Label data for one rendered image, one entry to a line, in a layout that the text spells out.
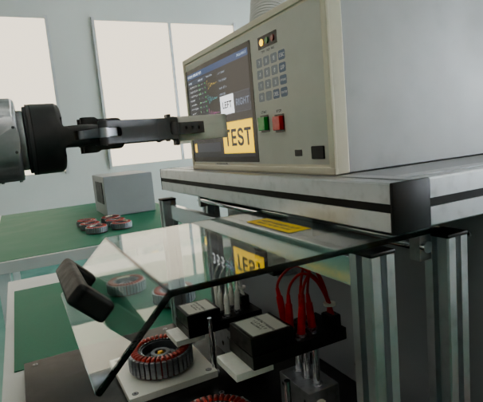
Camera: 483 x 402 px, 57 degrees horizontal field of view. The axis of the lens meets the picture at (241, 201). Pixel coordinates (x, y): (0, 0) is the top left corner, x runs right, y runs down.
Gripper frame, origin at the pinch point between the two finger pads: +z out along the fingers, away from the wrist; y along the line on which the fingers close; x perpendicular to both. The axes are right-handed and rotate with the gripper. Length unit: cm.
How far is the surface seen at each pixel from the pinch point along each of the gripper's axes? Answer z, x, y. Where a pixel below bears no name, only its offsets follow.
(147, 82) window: 129, 72, -469
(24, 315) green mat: -25, -43, -76
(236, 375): -1.2, -30.2, 6.7
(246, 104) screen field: 9.5, 3.0, -4.7
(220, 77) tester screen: 9.5, 8.0, -12.9
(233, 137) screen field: 9.5, -1.6, -10.2
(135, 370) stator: -8.5, -38.5, -18.2
